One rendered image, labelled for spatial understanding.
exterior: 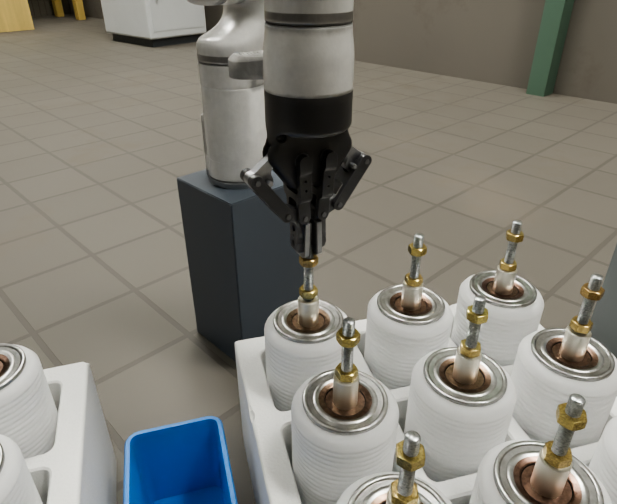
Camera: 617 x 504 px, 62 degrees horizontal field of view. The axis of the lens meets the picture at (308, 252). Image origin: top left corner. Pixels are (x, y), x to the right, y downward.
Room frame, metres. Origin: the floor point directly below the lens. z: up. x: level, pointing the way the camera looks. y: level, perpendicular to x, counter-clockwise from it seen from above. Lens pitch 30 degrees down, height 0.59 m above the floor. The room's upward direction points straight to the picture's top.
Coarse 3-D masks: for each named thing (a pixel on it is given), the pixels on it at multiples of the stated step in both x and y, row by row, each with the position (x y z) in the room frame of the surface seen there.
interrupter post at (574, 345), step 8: (568, 328) 0.39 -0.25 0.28; (568, 336) 0.38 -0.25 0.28; (576, 336) 0.38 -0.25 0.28; (584, 336) 0.38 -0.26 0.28; (568, 344) 0.38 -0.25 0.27; (576, 344) 0.38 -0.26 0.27; (584, 344) 0.38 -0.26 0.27; (560, 352) 0.39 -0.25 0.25; (568, 352) 0.38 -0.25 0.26; (576, 352) 0.38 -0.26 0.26; (584, 352) 0.38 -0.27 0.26; (576, 360) 0.38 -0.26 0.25
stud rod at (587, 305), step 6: (594, 276) 0.39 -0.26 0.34; (600, 276) 0.39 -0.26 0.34; (594, 282) 0.38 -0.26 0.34; (600, 282) 0.38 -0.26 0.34; (594, 288) 0.38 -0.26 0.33; (588, 300) 0.38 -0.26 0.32; (582, 306) 0.39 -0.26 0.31; (588, 306) 0.38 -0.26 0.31; (582, 312) 0.39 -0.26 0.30; (588, 312) 0.38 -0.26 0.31; (582, 318) 0.38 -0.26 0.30; (588, 318) 0.38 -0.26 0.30
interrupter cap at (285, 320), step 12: (276, 312) 0.45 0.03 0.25; (288, 312) 0.45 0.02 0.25; (324, 312) 0.45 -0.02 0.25; (336, 312) 0.45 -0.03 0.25; (276, 324) 0.43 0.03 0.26; (288, 324) 0.43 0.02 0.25; (324, 324) 0.43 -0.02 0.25; (336, 324) 0.43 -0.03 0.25; (288, 336) 0.41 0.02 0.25; (300, 336) 0.41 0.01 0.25; (312, 336) 0.41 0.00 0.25; (324, 336) 0.41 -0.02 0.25
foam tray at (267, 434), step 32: (256, 352) 0.47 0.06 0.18; (256, 384) 0.42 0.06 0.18; (256, 416) 0.37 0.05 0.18; (288, 416) 0.37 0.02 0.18; (608, 416) 0.38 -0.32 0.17; (256, 448) 0.34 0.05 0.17; (288, 448) 0.36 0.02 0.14; (576, 448) 0.33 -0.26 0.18; (256, 480) 0.36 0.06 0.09; (288, 480) 0.30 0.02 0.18; (448, 480) 0.30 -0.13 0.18
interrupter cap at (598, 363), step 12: (540, 336) 0.41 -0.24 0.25; (552, 336) 0.41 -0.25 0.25; (540, 348) 0.39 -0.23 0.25; (552, 348) 0.40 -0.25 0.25; (588, 348) 0.39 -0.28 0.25; (600, 348) 0.39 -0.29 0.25; (540, 360) 0.38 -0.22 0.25; (552, 360) 0.37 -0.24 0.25; (564, 360) 0.38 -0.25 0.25; (588, 360) 0.38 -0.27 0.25; (600, 360) 0.37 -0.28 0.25; (612, 360) 0.37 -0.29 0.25; (564, 372) 0.36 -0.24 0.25; (576, 372) 0.36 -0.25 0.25; (588, 372) 0.36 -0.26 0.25; (600, 372) 0.36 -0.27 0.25; (612, 372) 0.36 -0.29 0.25
